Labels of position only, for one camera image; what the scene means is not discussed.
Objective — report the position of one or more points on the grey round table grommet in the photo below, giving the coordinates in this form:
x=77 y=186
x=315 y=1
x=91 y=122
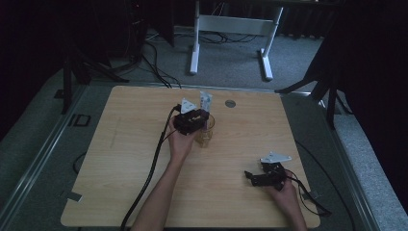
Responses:
x=230 y=103

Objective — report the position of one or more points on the purple and white toothpaste tube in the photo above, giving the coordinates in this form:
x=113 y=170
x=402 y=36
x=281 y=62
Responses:
x=206 y=100

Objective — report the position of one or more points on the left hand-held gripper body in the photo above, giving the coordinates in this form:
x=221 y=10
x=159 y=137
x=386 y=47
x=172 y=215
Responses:
x=188 y=120

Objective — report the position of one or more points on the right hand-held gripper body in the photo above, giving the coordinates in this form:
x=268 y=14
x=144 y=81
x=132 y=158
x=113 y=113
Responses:
x=273 y=173

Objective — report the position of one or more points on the grey tape piece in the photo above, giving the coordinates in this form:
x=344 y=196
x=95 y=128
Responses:
x=71 y=196

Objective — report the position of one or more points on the white desk frame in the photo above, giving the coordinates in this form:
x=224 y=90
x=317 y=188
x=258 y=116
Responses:
x=234 y=25

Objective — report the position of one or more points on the metal floor rail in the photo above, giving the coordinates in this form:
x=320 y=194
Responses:
x=352 y=179
x=41 y=150

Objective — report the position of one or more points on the clear amber plastic cup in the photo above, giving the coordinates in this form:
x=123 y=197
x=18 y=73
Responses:
x=207 y=136

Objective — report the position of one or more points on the person's left hand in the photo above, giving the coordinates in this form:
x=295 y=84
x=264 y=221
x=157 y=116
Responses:
x=180 y=144

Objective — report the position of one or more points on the person's right hand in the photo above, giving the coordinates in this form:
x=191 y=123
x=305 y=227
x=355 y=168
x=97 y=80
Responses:
x=285 y=195

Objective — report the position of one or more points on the black tripod stand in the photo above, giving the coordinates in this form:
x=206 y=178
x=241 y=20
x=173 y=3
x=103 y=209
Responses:
x=80 y=70
x=324 y=83

